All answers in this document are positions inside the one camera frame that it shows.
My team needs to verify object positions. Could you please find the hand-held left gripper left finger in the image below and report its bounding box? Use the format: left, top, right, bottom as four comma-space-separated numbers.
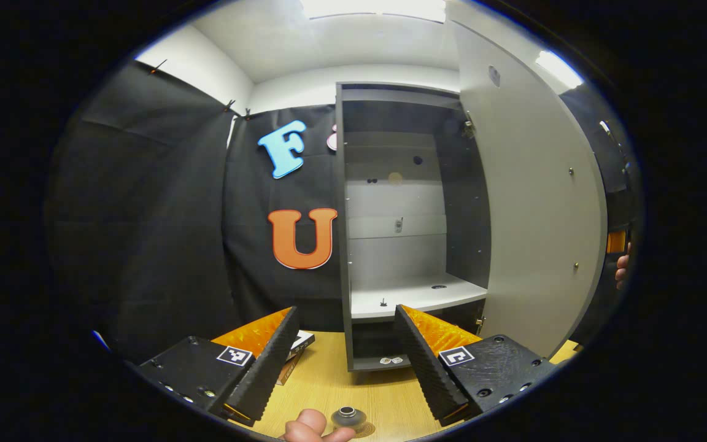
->
136, 306, 301, 428

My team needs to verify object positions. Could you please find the small printed box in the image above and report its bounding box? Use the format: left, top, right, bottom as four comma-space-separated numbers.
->
277, 330, 315, 386

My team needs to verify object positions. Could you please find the silver metal bottle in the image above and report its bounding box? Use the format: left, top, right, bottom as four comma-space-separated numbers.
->
331, 405, 368, 433

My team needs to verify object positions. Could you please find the black backdrop cloth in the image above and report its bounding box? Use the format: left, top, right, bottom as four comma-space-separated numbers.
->
47, 58, 644, 363

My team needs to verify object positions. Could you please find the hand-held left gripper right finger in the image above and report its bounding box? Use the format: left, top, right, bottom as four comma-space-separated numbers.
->
395, 303, 563, 425

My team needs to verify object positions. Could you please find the ceiling light panel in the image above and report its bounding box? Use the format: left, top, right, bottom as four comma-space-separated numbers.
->
301, 0, 447, 22
536, 50, 584, 90

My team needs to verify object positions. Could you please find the beige cabinet door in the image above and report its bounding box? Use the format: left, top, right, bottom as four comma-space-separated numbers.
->
446, 3, 609, 360

